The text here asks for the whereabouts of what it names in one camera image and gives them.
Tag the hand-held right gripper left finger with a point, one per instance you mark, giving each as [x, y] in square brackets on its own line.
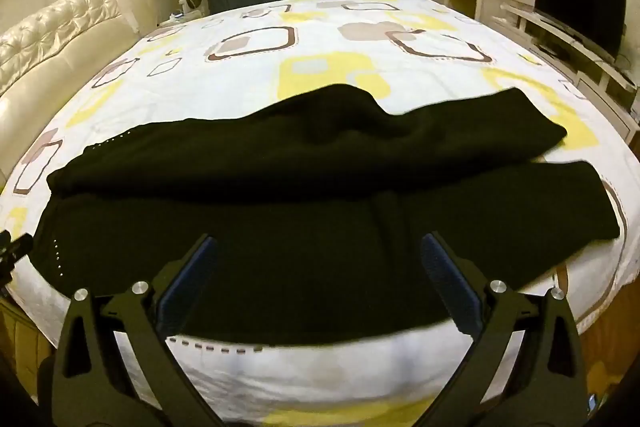
[192, 279]

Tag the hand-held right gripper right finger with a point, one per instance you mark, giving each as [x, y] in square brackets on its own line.
[447, 282]

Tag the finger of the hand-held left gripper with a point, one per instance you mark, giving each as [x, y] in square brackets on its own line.
[17, 248]

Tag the black pants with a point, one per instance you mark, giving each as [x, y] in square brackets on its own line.
[300, 207]

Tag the cream leather headboard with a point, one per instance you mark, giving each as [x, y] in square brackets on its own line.
[50, 47]

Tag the patterned white bed sheet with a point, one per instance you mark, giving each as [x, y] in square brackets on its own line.
[325, 57]

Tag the white television stand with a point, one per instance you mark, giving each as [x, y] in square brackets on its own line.
[575, 52]

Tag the black television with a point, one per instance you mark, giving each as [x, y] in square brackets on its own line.
[580, 4]

